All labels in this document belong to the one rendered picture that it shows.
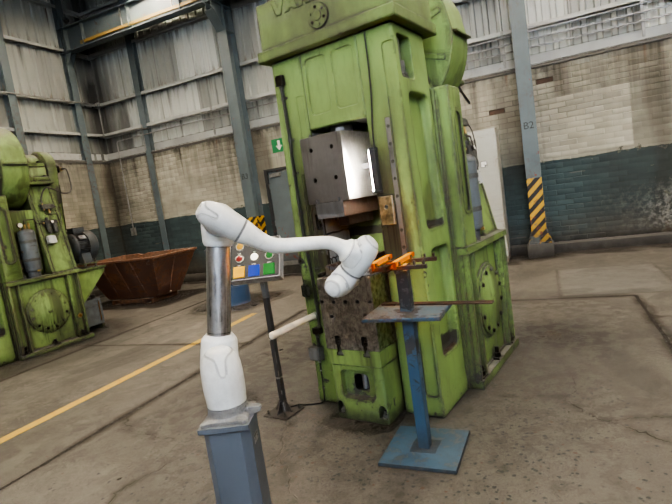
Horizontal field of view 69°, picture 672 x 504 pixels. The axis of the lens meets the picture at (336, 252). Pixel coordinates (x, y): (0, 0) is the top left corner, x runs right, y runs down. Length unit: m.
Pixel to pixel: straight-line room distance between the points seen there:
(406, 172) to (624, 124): 6.13
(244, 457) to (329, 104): 2.05
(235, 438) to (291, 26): 2.38
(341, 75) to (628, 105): 6.19
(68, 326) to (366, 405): 5.04
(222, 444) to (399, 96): 1.98
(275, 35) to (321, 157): 0.86
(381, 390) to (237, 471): 1.22
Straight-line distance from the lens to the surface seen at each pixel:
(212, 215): 1.91
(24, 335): 7.11
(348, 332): 2.97
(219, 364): 1.93
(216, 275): 2.08
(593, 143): 8.61
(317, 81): 3.18
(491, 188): 7.98
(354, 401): 3.15
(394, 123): 2.88
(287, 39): 3.30
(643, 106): 8.71
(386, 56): 2.94
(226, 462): 2.05
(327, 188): 2.94
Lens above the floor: 1.38
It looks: 6 degrees down
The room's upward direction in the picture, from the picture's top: 8 degrees counter-clockwise
